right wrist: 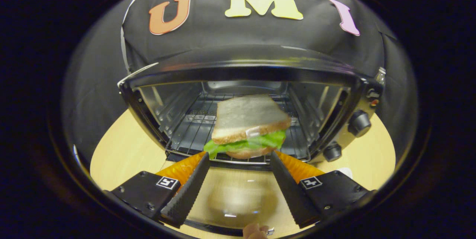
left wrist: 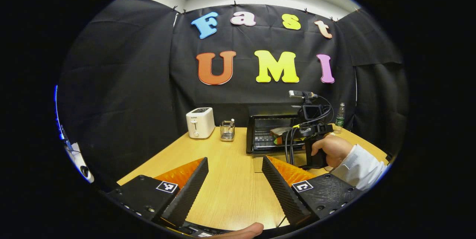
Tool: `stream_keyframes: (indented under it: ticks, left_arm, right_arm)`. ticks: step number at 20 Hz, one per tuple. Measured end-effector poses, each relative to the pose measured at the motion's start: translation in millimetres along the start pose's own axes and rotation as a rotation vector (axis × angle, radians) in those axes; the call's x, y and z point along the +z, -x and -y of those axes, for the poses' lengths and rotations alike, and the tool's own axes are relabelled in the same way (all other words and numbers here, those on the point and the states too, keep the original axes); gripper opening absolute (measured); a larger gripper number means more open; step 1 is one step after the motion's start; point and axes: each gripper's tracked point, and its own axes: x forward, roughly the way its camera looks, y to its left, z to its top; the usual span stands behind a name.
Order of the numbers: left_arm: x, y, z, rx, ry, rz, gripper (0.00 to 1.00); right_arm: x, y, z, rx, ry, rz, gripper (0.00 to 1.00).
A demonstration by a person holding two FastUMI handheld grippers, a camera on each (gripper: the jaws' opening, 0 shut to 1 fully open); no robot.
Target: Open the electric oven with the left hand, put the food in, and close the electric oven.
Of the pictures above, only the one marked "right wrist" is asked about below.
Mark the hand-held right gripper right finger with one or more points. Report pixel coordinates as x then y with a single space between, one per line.
290 190

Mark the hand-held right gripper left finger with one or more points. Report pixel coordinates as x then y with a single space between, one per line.
187 194

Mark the black electric oven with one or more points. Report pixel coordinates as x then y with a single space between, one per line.
178 120

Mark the lettuce sandwich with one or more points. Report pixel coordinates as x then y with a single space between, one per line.
249 120

